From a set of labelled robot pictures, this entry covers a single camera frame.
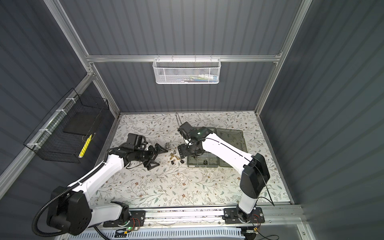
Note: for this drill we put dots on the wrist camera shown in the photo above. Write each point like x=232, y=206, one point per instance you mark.
x=136, y=142
x=189, y=132

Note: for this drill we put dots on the white wire mesh basket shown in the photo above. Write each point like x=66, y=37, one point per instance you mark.
x=187, y=72

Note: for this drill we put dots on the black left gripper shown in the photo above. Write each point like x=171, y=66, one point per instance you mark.
x=148, y=163

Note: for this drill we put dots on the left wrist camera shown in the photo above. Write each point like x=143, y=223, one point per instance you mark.
x=136, y=142

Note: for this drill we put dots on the translucent green organizer box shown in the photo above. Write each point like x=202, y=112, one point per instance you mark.
x=233, y=137

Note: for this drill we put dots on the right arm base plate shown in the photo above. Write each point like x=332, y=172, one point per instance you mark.
x=243, y=215

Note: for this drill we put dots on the aluminium front rail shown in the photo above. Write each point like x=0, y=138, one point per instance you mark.
x=218, y=216

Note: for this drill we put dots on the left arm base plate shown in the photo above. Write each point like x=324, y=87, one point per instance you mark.
x=130, y=219

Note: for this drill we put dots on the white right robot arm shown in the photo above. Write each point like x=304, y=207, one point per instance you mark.
x=252, y=168

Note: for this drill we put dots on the black wire basket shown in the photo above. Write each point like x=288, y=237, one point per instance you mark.
x=61, y=137

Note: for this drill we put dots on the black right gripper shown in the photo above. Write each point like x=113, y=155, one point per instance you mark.
x=183, y=152

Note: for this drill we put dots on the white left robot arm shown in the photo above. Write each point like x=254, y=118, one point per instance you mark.
x=69, y=210

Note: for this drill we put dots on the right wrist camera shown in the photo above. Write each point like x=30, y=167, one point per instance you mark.
x=189, y=132

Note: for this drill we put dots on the yellow marker pen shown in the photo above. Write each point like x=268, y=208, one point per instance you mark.
x=85, y=147

